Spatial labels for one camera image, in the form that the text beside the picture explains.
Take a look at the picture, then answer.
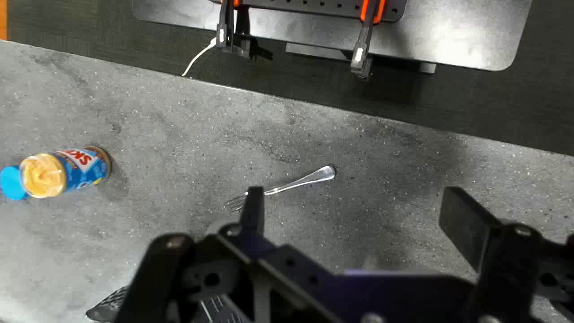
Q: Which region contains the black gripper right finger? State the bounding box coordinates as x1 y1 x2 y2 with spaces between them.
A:
438 185 544 284

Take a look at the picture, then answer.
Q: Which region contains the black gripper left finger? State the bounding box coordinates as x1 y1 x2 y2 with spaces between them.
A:
221 185 284 266

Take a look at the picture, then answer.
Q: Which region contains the blue plastic jar lid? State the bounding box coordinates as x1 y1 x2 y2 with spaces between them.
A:
0 165 29 203

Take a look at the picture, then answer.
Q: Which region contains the open peanut butter jar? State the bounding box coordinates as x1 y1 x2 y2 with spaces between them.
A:
18 144 115 201

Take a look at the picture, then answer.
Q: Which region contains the silver metal fork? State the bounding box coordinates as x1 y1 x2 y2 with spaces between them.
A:
223 163 339 212

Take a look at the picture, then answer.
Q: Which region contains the black perforated mounting board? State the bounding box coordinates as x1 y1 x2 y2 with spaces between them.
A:
237 0 409 25

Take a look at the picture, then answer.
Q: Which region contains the white cable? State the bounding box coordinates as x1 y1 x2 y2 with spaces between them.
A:
180 36 221 79

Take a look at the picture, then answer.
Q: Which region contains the orange handled bar clamp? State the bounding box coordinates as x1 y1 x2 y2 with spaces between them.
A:
214 0 275 61
348 0 391 81

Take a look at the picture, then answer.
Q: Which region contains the grey metal base plate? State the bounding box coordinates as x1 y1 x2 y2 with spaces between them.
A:
129 0 535 74

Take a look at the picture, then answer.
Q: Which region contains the orange post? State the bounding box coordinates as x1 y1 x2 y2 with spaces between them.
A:
0 0 9 43

